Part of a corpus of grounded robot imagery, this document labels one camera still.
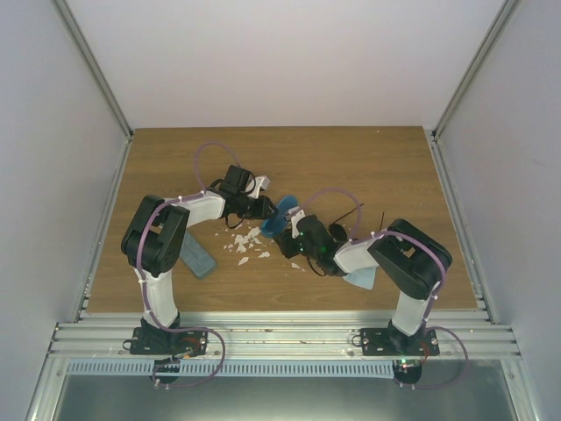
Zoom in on blue translucent glasses case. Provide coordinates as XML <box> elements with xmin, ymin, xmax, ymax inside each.
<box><xmin>260</xmin><ymin>195</ymin><xmax>299</xmax><ymax>239</ymax></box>

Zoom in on light blue cloth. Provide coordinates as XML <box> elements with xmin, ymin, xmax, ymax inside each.
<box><xmin>343</xmin><ymin>267</ymin><xmax>376</xmax><ymax>290</ymax></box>

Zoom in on grey-blue glasses case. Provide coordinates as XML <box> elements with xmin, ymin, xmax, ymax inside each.
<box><xmin>180</xmin><ymin>232</ymin><xmax>217</xmax><ymax>279</ymax></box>

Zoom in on black round sunglasses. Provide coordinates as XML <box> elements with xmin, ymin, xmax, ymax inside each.
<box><xmin>328</xmin><ymin>203</ymin><xmax>386</xmax><ymax>245</ymax></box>

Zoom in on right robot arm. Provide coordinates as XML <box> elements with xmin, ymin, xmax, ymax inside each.
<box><xmin>273</xmin><ymin>215</ymin><xmax>452</xmax><ymax>355</ymax></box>

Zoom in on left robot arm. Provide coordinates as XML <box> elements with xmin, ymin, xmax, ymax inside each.
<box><xmin>121</xmin><ymin>165</ymin><xmax>278</xmax><ymax>354</ymax></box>

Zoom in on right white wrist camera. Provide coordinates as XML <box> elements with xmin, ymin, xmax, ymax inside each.
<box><xmin>285</xmin><ymin>207</ymin><xmax>306</xmax><ymax>228</ymax></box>

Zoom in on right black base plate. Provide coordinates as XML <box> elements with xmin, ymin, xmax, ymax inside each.
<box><xmin>351</xmin><ymin>327</ymin><xmax>440</xmax><ymax>357</ymax></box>

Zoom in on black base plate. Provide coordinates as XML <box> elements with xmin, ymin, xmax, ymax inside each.
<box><xmin>351</xmin><ymin>327</ymin><xmax>440</xmax><ymax>357</ymax></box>
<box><xmin>122</xmin><ymin>325</ymin><xmax>208</xmax><ymax>357</ymax></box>

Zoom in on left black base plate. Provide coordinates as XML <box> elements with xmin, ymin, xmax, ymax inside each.
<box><xmin>122</xmin><ymin>325</ymin><xmax>208</xmax><ymax>357</ymax></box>

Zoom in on aluminium rail frame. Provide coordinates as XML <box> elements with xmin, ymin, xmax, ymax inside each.
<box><xmin>48</xmin><ymin>308</ymin><xmax>522</xmax><ymax>360</ymax></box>

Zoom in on slotted grey cable duct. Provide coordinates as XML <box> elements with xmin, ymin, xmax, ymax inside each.
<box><xmin>67</xmin><ymin>359</ymin><xmax>394</xmax><ymax>379</ymax></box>

